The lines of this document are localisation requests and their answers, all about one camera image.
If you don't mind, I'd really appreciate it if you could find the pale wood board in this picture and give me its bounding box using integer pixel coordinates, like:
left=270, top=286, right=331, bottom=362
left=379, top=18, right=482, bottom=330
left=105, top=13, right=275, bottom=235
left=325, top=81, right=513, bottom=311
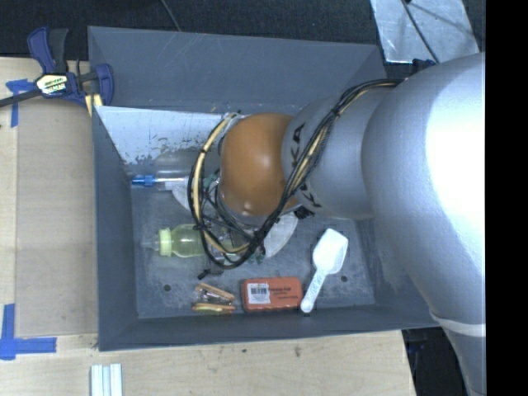
left=15, top=100, right=100, bottom=338

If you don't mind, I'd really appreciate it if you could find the grey metal bin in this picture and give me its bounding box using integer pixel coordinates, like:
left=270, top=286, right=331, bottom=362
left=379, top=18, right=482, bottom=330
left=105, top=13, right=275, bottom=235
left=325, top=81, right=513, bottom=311
left=87, top=26, right=439, bottom=352

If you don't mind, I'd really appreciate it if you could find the white plastic scoop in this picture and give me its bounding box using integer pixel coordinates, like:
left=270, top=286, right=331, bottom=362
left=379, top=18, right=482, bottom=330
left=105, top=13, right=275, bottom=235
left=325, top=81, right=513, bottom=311
left=299, top=227, right=350, bottom=314

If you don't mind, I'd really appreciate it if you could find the clear plastic bottle blue cap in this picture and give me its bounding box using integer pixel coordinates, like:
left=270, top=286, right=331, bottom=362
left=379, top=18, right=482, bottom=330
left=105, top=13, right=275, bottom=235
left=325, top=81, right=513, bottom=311
left=131, top=149, right=200, bottom=190

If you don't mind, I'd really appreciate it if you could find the orange block with barcode label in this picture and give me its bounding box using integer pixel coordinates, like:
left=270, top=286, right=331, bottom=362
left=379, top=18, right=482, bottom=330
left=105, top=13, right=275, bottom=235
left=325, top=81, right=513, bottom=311
left=240, top=276, right=304, bottom=314

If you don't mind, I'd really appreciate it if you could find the orange and brown stapler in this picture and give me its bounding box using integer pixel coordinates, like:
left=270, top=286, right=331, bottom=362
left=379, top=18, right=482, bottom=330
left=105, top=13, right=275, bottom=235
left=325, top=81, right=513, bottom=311
left=191, top=283, right=238, bottom=315

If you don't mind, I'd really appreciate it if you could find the yellow-green plastic bottle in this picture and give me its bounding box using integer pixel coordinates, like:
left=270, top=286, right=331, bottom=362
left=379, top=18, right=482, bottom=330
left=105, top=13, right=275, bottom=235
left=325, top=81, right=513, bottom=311
left=143, top=223, right=208, bottom=260

